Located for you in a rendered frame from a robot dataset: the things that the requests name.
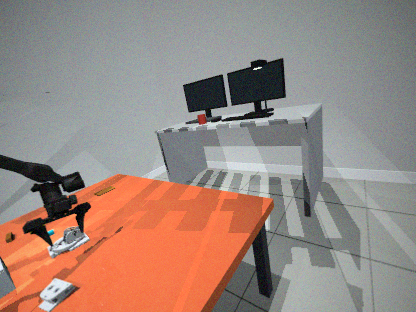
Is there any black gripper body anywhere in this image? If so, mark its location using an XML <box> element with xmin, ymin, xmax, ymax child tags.
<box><xmin>22</xmin><ymin>195</ymin><xmax>92</xmax><ymax>234</ymax></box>

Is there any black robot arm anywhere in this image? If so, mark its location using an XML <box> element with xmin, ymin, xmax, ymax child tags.
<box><xmin>0</xmin><ymin>155</ymin><xmax>85</xmax><ymax>213</ymax></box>

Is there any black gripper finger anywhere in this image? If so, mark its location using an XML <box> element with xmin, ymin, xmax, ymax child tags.
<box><xmin>75</xmin><ymin>210</ymin><xmax>89</xmax><ymax>233</ymax></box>
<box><xmin>30</xmin><ymin>225</ymin><xmax>54</xmax><ymax>246</ymax></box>

